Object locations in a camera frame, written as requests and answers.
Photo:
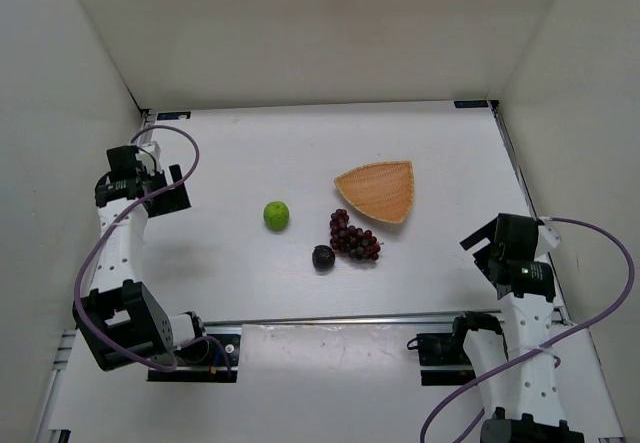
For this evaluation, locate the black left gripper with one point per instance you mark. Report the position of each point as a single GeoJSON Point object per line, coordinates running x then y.
{"type": "Point", "coordinates": [168, 195]}

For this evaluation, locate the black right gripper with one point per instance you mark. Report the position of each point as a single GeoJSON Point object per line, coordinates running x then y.
{"type": "Point", "coordinates": [484, 251]}

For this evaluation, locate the dark red fake grape bunch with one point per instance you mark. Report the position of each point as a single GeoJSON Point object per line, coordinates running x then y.
{"type": "Point", "coordinates": [349, 240]}

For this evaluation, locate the dark purple fake plum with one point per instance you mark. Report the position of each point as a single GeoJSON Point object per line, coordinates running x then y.
{"type": "Point", "coordinates": [323, 258]}

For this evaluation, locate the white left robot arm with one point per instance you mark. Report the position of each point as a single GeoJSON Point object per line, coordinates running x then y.
{"type": "Point", "coordinates": [118, 302]}

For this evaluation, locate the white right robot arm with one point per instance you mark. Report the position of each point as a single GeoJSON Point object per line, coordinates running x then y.
{"type": "Point", "coordinates": [516, 372]}

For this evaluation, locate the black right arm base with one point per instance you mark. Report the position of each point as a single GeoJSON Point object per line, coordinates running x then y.
{"type": "Point", "coordinates": [442, 361]}

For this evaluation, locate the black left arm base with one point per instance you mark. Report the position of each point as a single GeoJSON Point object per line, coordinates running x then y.
{"type": "Point", "coordinates": [205, 362]}

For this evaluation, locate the green fake apple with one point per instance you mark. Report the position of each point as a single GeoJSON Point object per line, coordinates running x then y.
{"type": "Point", "coordinates": [276, 216]}

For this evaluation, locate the woven orange fruit basket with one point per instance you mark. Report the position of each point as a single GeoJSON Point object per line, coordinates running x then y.
{"type": "Point", "coordinates": [382, 191]}

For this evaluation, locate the aluminium front rail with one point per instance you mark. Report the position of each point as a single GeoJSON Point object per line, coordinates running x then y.
{"type": "Point", "coordinates": [409, 318]}

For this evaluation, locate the aluminium rail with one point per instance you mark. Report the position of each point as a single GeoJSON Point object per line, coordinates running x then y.
{"type": "Point", "coordinates": [63, 352]}
{"type": "Point", "coordinates": [560, 307]}
{"type": "Point", "coordinates": [409, 318]}

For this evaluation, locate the aluminium right side rail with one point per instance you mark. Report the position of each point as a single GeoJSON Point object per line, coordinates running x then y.
{"type": "Point", "coordinates": [560, 307]}

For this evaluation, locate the aluminium left side rail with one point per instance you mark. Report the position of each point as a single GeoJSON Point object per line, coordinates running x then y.
{"type": "Point", "coordinates": [63, 352]}

